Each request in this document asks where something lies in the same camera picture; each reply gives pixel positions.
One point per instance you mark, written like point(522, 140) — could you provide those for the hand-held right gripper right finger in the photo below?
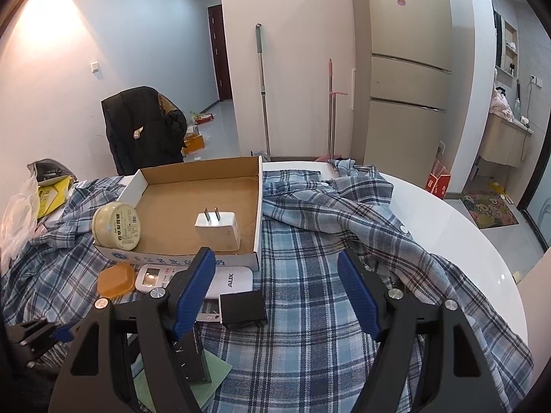
point(358, 294)

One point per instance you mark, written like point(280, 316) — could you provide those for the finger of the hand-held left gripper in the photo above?
point(32, 336)

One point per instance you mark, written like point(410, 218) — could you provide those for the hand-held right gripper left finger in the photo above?
point(193, 297)

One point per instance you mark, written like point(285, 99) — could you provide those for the grey blue packet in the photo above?
point(211, 312)

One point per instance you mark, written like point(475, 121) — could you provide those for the white remote control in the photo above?
point(232, 282)

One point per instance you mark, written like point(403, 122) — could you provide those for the black power adapter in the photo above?
point(241, 307)

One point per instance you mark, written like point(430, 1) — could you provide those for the white power adapter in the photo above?
point(219, 234)

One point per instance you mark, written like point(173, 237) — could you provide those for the green card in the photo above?
point(217, 372)

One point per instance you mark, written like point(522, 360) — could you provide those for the round cream jar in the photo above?
point(116, 226)

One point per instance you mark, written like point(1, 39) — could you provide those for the blue plaid cloth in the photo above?
point(301, 352)

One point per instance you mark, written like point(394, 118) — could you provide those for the light plaid shirt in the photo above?
point(344, 198)

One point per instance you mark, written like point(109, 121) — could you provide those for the clear plastic bag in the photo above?
point(17, 215)

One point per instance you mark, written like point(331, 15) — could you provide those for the red cardboard box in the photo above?
point(439, 185)

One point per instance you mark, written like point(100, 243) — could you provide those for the yellow package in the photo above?
point(49, 198)

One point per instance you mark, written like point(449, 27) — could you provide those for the orange floor box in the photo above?
point(193, 143)

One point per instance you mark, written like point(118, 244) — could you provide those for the patterned floor mat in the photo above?
point(490, 208)

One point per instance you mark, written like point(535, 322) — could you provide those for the black jacket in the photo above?
point(137, 137)

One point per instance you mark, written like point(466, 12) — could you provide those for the pink broom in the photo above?
point(330, 107)

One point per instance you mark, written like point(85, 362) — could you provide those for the wash basin cabinet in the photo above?
point(503, 142)

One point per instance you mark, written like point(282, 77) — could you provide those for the beige refrigerator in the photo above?
point(404, 77)

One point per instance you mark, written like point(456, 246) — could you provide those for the pink cloth bundle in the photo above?
point(501, 105)

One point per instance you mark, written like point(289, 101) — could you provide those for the dark brown door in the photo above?
point(219, 51)

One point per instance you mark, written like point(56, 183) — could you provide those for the white wall strip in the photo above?
point(352, 90)

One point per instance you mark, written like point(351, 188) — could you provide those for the white light switch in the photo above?
point(95, 67)

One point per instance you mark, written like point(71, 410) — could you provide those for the wall niche shelf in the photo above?
point(510, 47)

